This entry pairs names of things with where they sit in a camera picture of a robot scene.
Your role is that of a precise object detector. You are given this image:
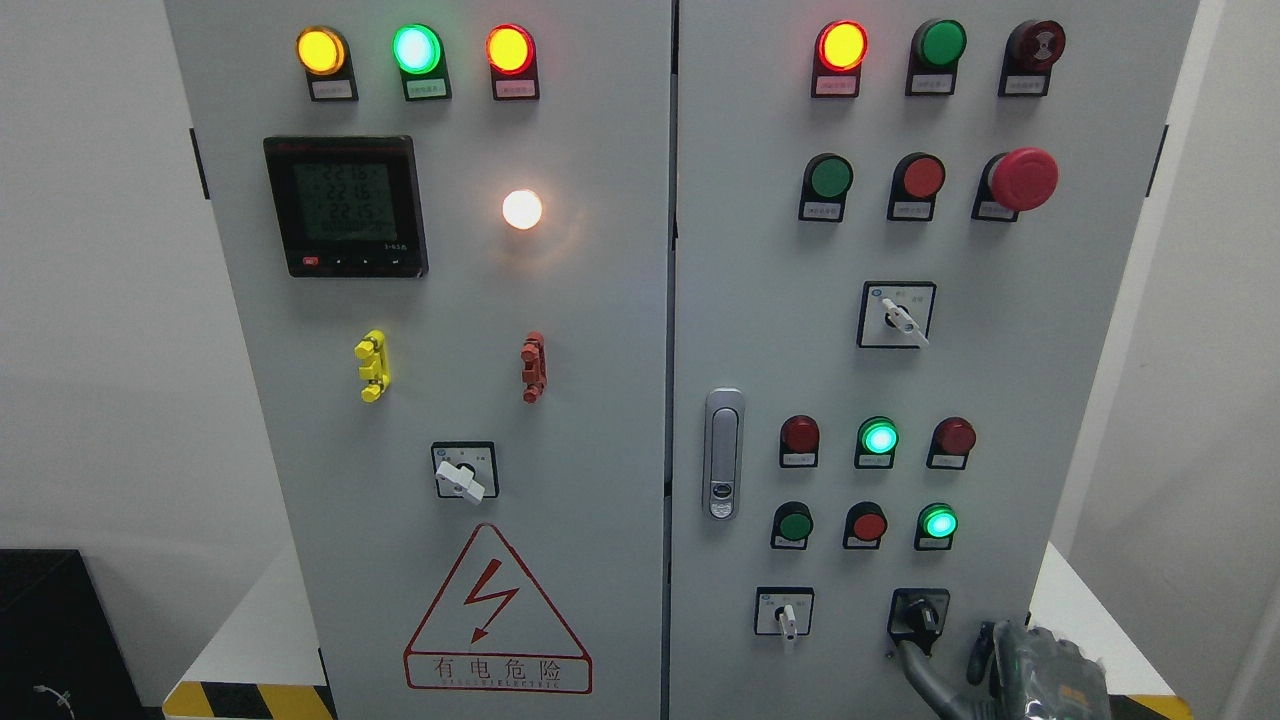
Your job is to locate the yellow terminal connector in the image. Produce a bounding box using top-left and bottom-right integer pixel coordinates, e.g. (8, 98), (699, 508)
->
(353, 329), (390, 404)

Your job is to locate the black box lower left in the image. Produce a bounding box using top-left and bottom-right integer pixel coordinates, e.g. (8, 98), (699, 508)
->
(1, 550), (146, 719)

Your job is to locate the white selector switch left door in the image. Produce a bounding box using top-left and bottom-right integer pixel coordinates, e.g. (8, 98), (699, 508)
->
(430, 441), (500, 505)

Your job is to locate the grey electrical control cabinet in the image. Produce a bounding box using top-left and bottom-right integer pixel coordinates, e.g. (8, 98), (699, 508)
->
(165, 1), (1199, 719)

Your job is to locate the green lit button lower row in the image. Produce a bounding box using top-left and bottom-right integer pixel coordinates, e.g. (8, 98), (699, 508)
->
(914, 502), (957, 552)

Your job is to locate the green push button lower row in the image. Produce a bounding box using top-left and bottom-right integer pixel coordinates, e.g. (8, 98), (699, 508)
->
(771, 501), (814, 550)

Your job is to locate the white selector switch upper right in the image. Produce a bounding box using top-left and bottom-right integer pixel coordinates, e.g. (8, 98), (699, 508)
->
(856, 281), (937, 348)

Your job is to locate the silver door lock handle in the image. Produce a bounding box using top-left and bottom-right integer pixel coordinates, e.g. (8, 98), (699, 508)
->
(703, 387), (745, 520)

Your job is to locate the red ringed yellow indicator light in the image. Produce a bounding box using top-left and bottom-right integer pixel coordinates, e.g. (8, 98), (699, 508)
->
(810, 19), (868, 99)

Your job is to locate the black rotary knob switch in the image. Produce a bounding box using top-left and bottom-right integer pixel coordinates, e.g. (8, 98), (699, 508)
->
(887, 587), (951, 657)

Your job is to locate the red terminal connector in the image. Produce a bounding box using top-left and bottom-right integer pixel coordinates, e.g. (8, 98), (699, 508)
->
(520, 331), (548, 404)

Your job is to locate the white selector switch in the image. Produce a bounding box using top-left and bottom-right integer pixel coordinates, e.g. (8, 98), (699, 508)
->
(856, 281), (937, 348)
(754, 585), (817, 653)

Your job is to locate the dark red indicator light right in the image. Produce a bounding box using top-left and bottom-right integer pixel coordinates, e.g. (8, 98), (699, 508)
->
(925, 416), (977, 471)

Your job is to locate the white glowing lamp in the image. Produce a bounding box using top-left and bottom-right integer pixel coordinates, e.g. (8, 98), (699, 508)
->
(500, 188), (545, 231)

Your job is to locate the orange red indicator light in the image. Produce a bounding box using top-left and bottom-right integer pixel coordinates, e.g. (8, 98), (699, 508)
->
(485, 23), (540, 101)

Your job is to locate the white selector switch bottom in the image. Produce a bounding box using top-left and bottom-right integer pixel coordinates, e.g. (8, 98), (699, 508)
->
(754, 585), (817, 653)

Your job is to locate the green push button second row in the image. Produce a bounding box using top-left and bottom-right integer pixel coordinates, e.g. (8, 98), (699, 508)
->
(797, 152), (854, 223)

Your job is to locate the dark red indicator light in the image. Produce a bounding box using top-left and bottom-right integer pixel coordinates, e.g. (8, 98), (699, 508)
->
(925, 416), (977, 471)
(778, 415), (820, 469)

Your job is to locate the red push button lower row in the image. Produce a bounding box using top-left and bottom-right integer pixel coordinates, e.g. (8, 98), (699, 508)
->
(842, 501), (888, 550)

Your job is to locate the red high voltage warning sticker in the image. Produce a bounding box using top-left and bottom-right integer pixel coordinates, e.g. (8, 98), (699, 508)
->
(403, 523), (593, 694)

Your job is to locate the dark green button top right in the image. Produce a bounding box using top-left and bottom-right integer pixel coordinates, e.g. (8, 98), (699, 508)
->
(905, 18), (966, 97)

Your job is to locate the dark red buzzer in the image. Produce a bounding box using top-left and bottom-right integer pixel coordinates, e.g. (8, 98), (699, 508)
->
(998, 19), (1066, 97)

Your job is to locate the green lit indicator light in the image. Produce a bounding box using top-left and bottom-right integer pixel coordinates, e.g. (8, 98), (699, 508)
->
(390, 23), (452, 102)

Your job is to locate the red push button second row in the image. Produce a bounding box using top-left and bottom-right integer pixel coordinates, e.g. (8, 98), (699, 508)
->
(886, 152), (946, 222)

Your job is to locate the yellow indicator light top left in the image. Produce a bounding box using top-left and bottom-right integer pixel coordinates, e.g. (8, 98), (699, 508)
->
(294, 26), (358, 102)

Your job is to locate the dark red indicator light left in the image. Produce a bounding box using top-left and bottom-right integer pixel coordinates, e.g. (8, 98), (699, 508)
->
(778, 415), (820, 469)

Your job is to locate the green lit indicator middle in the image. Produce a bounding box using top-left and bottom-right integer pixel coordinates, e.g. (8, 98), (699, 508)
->
(854, 416), (899, 469)

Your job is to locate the black digital power meter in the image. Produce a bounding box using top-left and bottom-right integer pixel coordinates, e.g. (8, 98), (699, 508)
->
(262, 135), (429, 278)

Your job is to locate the red emergency stop mushroom button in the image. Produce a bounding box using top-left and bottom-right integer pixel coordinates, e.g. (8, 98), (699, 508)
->
(972, 147), (1060, 223)

